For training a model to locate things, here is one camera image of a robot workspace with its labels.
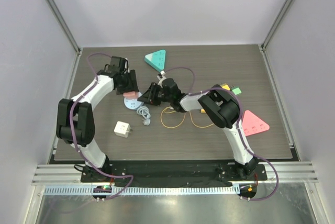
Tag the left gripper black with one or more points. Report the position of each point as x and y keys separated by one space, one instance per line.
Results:
x=133 y=86

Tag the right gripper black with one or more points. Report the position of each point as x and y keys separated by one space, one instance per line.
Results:
x=152 y=94

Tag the pink white cube charger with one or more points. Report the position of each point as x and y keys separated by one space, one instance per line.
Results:
x=131 y=95

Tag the teal triangular power socket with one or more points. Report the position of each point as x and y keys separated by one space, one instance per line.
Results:
x=156 y=60

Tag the white cube tiger adapter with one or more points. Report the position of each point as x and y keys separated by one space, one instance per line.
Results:
x=122 y=129

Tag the yellow usb charger plug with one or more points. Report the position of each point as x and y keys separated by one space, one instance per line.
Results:
x=225 y=86

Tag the green usb charger plug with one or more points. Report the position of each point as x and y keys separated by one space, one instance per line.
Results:
x=236 y=90

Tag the pink triangular power socket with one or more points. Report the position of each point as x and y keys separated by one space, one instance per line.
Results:
x=252 y=124

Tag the light blue round socket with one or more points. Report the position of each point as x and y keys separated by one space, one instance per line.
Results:
x=132 y=104

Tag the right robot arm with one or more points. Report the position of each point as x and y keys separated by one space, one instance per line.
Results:
x=222 y=108

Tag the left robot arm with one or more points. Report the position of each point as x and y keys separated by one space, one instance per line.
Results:
x=75 y=119

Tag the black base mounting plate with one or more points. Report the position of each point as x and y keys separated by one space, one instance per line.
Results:
x=183 y=173

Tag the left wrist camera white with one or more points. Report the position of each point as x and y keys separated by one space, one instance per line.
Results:
x=126 y=67

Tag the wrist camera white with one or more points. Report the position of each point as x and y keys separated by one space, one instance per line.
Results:
x=126 y=67
x=161 y=77

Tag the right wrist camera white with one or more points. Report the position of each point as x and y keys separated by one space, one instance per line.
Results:
x=161 y=77

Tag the slotted cable duct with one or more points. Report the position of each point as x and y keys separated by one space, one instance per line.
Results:
x=105 y=190

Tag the left aluminium frame post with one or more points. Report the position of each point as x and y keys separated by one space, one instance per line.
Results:
x=59 y=18

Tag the aluminium frame post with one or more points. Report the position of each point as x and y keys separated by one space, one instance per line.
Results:
x=280 y=16
x=59 y=18

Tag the aluminium front rail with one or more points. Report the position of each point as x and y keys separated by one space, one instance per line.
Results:
x=65 y=174

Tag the right aluminium frame post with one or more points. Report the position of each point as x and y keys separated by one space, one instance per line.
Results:
x=280 y=16

